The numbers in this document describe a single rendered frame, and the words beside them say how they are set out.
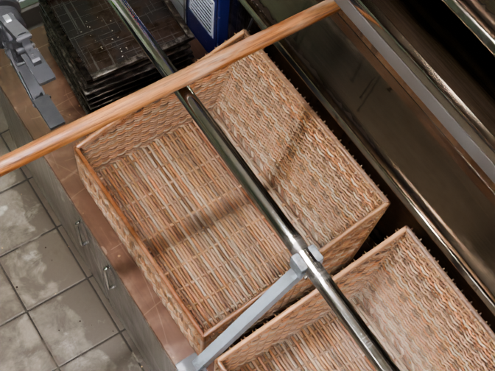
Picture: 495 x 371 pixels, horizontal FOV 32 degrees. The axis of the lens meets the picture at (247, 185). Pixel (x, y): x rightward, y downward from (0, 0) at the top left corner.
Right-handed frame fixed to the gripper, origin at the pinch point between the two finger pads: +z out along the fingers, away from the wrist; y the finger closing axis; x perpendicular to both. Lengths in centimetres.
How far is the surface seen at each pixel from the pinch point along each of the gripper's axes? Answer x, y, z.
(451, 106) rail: -43, -25, 47
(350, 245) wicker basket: -47, 44, 37
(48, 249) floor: 2, 119, -31
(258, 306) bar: -13, 11, 48
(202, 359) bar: -2, 22, 48
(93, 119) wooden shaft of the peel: -3.9, -2.2, 8.6
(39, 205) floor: -2, 119, -47
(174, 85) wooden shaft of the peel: -19.5, -1.9, 9.3
